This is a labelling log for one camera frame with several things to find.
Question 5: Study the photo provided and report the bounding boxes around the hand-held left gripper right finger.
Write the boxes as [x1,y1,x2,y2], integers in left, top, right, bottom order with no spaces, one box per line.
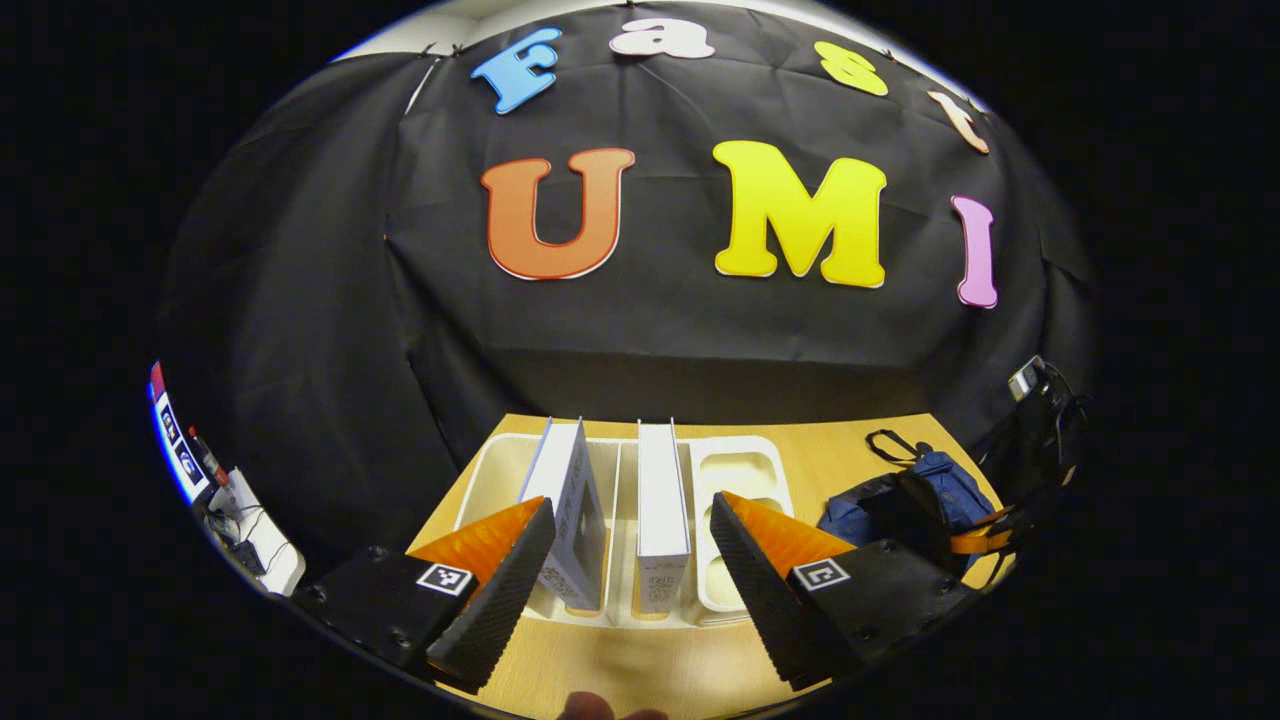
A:
[708,490,986,693]

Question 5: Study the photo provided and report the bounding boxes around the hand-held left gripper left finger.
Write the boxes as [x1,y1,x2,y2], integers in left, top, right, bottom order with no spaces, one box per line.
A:
[288,496,558,693]

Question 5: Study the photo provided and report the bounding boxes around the white plastic bookshelf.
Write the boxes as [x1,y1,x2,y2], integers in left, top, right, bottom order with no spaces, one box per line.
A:
[455,432,796,629]

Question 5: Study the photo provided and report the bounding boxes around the blue schoolbag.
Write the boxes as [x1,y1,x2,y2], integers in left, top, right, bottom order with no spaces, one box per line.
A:
[817,428,1003,579]

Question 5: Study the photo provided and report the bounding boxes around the computer monitor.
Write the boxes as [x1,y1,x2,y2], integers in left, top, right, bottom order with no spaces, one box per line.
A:
[148,360,213,506]

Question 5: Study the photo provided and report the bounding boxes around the thin grey book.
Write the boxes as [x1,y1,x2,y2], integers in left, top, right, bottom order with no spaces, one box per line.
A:
[517,417,609,613]

